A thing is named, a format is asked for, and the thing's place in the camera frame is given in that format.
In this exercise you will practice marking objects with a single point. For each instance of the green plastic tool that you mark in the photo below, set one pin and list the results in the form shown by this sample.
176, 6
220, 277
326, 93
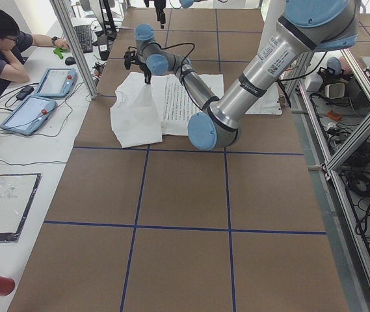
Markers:
58, 51

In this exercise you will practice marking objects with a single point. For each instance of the aluminium frame rail right side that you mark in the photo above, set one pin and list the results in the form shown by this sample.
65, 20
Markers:
337, 133

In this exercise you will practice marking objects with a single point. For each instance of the blue teach pendant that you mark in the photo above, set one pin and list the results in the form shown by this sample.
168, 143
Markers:
29, 115
56, 82

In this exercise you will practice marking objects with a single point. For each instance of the black computer mouse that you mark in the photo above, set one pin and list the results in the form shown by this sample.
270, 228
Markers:
69, 61

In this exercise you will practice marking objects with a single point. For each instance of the white long-sleeve printed shirt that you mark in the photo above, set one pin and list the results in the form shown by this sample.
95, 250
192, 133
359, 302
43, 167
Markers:
144, 113

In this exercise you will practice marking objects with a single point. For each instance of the lower blue teach pendant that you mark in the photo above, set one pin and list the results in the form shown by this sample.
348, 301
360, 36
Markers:
29, 115

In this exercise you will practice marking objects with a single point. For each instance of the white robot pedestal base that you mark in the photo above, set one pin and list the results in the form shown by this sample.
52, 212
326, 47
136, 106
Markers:
269, 103

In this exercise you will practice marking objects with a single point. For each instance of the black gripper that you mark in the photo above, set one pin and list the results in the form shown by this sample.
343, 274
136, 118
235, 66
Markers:
144, 69
159, 6

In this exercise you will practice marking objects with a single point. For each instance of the aluminium frame post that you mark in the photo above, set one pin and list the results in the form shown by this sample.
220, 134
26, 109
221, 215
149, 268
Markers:
59, 7

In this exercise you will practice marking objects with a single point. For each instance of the black keyboard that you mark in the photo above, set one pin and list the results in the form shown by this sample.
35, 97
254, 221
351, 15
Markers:
83, 33

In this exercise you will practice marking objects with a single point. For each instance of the black power adapter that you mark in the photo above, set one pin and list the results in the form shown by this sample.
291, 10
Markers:
24, 92

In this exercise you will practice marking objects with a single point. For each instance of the upper blue teach pendant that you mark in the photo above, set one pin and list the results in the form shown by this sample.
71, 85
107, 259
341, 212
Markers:
56, 82

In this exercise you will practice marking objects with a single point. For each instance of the seated person in dark shirt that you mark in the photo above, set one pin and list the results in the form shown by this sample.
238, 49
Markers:
13, 42

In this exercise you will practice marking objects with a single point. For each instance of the black monitor stand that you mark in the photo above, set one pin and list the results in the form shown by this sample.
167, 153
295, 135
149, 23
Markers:
106, 21

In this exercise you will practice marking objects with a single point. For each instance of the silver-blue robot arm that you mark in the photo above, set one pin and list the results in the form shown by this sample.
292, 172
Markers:
182, 4
304, 26

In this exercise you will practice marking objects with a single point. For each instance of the white sheet with black border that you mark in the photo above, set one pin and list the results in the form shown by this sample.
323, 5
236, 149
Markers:
17, 192

